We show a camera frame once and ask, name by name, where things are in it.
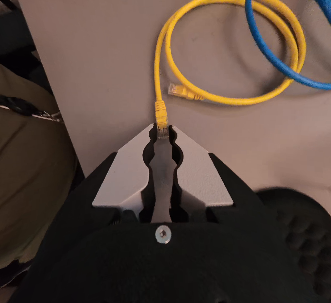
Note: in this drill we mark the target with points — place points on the person's olive clothing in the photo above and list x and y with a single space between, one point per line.
31 166

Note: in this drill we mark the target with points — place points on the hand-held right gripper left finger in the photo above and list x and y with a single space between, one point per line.
126 176

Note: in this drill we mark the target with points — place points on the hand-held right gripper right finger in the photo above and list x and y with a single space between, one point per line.
201 179

